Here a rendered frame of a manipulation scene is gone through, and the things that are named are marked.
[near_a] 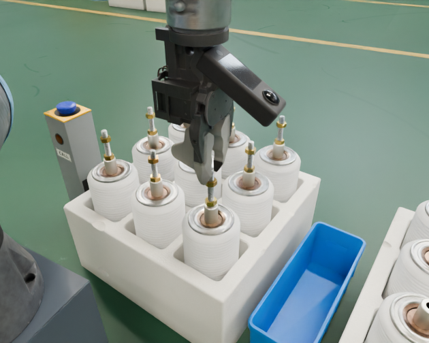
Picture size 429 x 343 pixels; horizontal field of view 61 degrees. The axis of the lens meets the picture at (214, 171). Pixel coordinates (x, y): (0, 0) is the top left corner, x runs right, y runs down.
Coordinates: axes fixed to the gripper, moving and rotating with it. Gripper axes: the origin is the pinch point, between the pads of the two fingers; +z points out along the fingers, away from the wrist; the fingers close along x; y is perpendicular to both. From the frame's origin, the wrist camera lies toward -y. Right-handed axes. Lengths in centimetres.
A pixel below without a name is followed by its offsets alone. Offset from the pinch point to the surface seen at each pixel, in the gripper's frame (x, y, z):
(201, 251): 4.7, -0.3, 12.3
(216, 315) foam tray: 8.4, -4.9, 20.9
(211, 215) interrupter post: 1.0, 0.0, 7.9
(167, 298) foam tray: 7.2, 5.7, 25.1
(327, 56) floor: -176, 21, 35
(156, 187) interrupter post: -0.6, 11.6, 7.6
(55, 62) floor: -94, 150, 35
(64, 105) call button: -8.6, 40.6, 1.8
